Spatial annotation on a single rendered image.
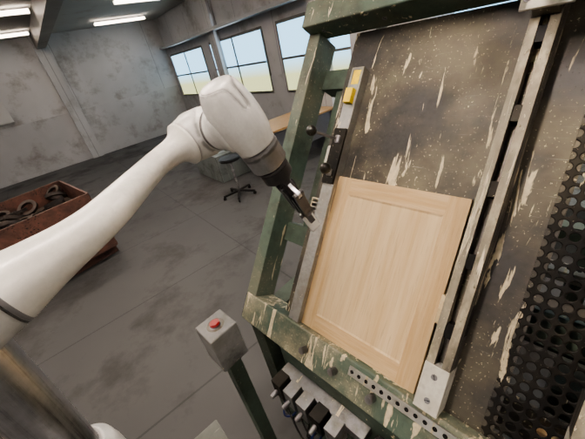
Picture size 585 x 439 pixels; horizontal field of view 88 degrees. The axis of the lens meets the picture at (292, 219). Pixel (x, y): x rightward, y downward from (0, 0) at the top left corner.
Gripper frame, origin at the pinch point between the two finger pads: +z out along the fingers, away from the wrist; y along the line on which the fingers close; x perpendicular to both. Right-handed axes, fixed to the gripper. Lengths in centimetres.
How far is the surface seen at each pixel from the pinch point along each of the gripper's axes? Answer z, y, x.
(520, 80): -4, -21, -56
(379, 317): 37.2, -13.0, 3.1
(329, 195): 14.1, 19.7, -15.4
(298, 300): 36.6, 14.5, 18.8
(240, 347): 43, 23, 48
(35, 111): -91, 982, 208
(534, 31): -10, -19, -65
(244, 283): 129, 156, 51
